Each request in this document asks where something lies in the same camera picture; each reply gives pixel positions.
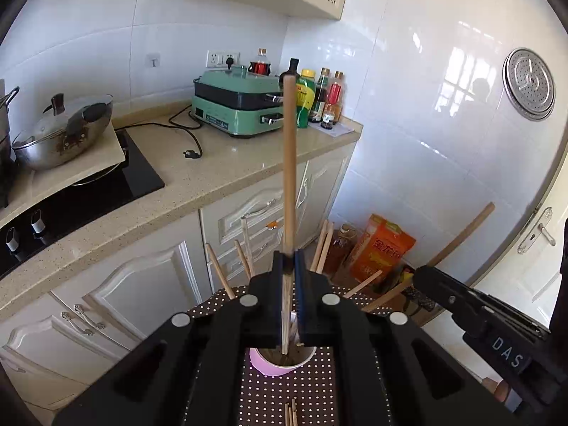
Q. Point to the beige stone countertop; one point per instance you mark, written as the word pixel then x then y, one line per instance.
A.
pixel 222 159

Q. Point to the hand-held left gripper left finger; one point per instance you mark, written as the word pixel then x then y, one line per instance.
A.
pixel 279 301

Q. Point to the white wall switch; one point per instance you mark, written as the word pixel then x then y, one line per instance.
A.
pixel 153 61

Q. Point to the pink cup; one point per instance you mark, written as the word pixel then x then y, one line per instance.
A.
pixel 270 367

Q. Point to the cola bottle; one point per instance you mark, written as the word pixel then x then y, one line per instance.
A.
pixel 259 67

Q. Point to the cream stone board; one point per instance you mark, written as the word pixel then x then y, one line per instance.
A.
pixel 66 177

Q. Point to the cooktop knob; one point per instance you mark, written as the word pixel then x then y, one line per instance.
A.
pixel 13 240
pixel 38 222

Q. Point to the pile of bamboo chopsticks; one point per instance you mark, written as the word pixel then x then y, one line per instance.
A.
pixel 293 415

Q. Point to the white paper sheet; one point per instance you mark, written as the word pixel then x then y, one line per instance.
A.
pixel 344 129

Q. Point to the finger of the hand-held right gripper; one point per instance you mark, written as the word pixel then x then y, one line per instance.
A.
pixel 443 288

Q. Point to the dark glass oil bottle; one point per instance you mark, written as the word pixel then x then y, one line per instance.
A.
pixel 293 67

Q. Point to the white wall socket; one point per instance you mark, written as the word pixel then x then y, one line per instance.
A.
pixel 215 58

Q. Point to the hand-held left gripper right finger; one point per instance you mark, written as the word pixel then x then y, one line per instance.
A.
pixel 304 301

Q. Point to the dark soy sauce bottle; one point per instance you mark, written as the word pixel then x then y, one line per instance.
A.
pixel 320 97

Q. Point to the yellow packet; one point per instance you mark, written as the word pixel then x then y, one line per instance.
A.
pixel 401 277

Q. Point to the yellow green bottle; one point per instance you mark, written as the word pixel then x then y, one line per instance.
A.
pixel 306 97

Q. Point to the cream base cabinet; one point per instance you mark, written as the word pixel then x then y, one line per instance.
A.
pixel 146 275

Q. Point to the person's right hand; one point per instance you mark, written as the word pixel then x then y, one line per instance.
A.
pixel 499 390

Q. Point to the green electric grill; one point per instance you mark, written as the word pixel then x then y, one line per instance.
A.
pixel 222 115

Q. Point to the red label sauce bottle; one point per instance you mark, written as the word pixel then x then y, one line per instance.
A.
pixel 336 93

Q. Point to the small dark sauce bottle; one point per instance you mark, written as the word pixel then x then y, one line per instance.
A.
pixel 329 117

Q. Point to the large cooking oil bottle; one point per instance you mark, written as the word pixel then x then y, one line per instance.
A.
pixel 344 248

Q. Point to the orange rice bag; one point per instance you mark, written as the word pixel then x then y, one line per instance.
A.
pixel 381 248

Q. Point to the glass wok lid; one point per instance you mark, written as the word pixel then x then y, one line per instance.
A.
pixel 44 131

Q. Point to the steel stockpot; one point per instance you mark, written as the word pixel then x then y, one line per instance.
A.
pixel 4 133

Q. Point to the black glass cooktop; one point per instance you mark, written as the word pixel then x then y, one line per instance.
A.
pixel 133 182

